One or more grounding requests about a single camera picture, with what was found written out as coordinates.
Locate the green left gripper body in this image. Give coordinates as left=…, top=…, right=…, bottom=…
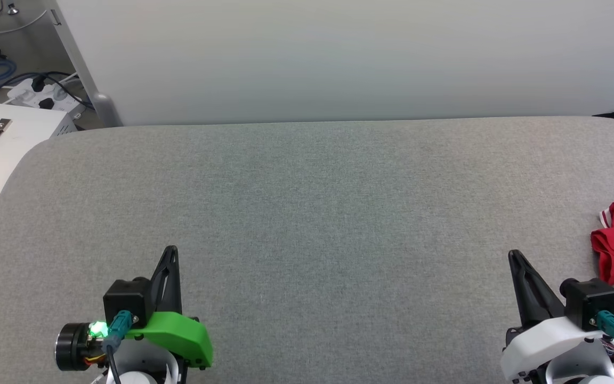
left=126, top=312, right=214, bottom=370

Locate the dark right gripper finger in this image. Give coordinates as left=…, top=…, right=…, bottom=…
left=508, top=250, right=566, bottom=327

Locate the white metal equipment box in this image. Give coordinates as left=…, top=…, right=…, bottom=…
left=0, top=101, right=78, bottom=249

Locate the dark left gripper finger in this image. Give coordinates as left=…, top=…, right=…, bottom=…
left=150, top=245, right=182, bottom=315

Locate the grey metal partition post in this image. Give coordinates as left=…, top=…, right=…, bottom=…
left=51, top=0, right=124, bottom=127

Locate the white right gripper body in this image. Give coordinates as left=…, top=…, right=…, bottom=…
left=500, top=317, right=614, bottom=380

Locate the white power strip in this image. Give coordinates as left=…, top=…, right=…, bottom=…
left=7, top=77, right=85, bottom=113

